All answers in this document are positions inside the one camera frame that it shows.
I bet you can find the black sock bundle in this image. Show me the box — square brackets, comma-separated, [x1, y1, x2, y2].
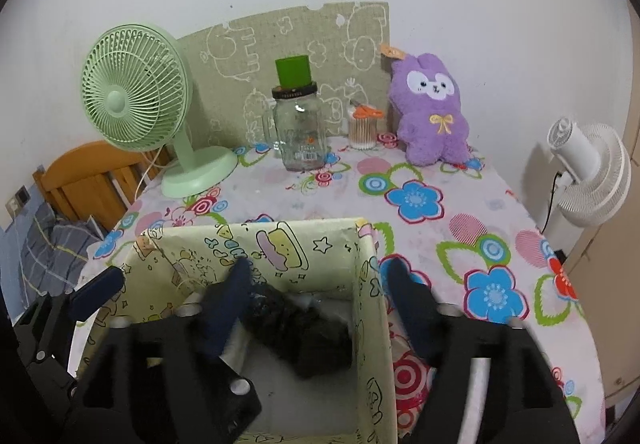
[241, 283, 354, 379]

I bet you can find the purple plush bunny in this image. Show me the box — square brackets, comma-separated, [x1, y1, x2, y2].
[388, 54, 470, 167]

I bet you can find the green plastic cup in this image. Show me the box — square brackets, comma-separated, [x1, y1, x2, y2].
[276, 55, 312, 89]

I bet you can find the green desk fan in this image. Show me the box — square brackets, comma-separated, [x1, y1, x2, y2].
[80, 23, 238, 199]

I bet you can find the glass mason jar mug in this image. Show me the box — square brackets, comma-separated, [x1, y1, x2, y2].
[262, 82, 328, 172]

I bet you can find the yellow cartoon fabric storage box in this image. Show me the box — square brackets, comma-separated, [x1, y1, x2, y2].
[68, 219, 397, 443]

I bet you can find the white floor fan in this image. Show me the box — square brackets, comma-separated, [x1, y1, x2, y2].
[547, 117, 631, 228]

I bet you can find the grey plaid pillow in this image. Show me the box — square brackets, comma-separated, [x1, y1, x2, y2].
[17, 202, 105, 306]

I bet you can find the floral tablecloth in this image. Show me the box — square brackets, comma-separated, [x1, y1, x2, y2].
[84, 139, 605, 443]

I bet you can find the cotton swab container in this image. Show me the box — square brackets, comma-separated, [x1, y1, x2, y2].
[347, 104, 384, 150]

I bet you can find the wall power socket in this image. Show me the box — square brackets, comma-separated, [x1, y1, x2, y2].
[6, 186, 30, 219]

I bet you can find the green cartoon pattern board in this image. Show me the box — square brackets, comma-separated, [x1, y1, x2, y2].
[176, 0, 392, 151]

